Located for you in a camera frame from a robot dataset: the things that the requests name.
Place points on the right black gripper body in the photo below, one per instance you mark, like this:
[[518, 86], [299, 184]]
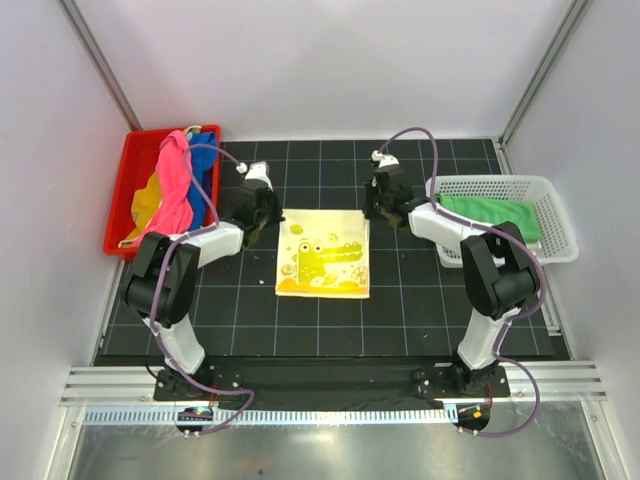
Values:
[[376, 204]]

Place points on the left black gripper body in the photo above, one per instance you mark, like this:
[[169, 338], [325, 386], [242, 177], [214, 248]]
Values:
[[270, 215]]

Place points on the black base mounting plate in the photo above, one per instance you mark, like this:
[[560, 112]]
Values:
[[335, 383]]

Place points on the pink towel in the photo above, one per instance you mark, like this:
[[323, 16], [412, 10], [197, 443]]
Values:
[[174, 214]]

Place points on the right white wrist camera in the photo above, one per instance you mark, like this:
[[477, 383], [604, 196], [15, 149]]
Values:
[[383, 162]]

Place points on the green towel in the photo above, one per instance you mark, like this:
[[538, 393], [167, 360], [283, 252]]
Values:
[[495, 212]]

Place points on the white perforated plastic basket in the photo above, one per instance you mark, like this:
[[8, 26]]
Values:
[[558, 242]]

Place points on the right aluminium frame post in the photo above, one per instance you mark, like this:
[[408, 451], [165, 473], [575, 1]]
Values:
[[567, 27]]

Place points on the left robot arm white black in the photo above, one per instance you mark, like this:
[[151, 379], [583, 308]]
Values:
[[161, 282]]

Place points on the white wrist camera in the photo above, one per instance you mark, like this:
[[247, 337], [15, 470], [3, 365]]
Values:
[[258, 171], [383, 162]]

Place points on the left aluminium frame post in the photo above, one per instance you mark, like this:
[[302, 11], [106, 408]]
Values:
[[89, 43]]

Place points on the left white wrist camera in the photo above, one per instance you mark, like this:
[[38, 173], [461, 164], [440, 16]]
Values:
[[258, 171]]

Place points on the aluminium frame post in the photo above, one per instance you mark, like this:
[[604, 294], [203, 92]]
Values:
[[567, 27], [89, 43]]

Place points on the red plastic bin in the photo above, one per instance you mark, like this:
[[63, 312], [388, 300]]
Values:
[[138, 161]]

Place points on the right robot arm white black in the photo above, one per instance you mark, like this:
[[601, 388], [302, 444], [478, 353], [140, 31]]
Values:
[[501, 275]]

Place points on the yellow towel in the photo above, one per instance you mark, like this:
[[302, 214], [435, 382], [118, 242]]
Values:
[[323, 254]]

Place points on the rabbit print towel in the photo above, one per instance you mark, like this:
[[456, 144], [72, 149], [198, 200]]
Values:
[[535, 248]]

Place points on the orange mustard towel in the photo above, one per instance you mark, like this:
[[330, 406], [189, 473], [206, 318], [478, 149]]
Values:
[[144, 204]]

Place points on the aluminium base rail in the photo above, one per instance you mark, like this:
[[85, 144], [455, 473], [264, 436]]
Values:
[[557, 381]]

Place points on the blue towel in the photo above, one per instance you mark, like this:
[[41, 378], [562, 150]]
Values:
[[192, 207]]

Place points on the slotted white cable duct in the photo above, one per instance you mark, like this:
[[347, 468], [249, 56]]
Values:
[[199, 416]]

